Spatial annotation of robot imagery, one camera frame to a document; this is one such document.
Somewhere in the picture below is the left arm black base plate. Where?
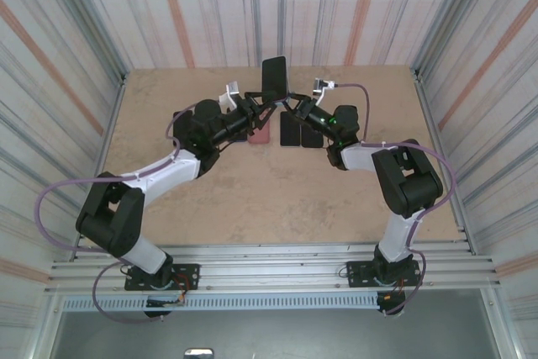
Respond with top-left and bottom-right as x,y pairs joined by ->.
124,263 -> 201,292

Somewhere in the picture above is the aluminium side rail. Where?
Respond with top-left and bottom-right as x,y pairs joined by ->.
410,65 -> 478,257
71,71 -> 129,261

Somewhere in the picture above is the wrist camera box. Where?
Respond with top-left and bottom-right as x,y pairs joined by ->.
219,80 -> 241,110
311,77 -> 340,106

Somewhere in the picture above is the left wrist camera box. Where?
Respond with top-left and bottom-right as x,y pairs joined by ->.
219,80 -> 241,110

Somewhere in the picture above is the pink phone case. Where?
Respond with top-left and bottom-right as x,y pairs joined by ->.
246,117 -> 272,146

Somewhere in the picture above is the grey perforated cable tray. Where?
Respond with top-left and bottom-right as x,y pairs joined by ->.
61,294 -> 379,313

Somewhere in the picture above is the aluminium rail frame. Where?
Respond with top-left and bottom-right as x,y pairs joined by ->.
43,242 -> 504,295

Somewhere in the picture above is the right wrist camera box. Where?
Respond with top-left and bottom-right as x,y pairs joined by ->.
311,77 -> 340,106

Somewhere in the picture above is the black phone case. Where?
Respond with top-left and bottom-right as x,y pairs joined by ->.
300,121 -> 324,149

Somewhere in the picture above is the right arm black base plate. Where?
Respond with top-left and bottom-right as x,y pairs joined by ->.
345,261 -> 423,288

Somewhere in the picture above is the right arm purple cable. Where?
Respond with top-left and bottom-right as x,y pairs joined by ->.
335,82 -> 458,318

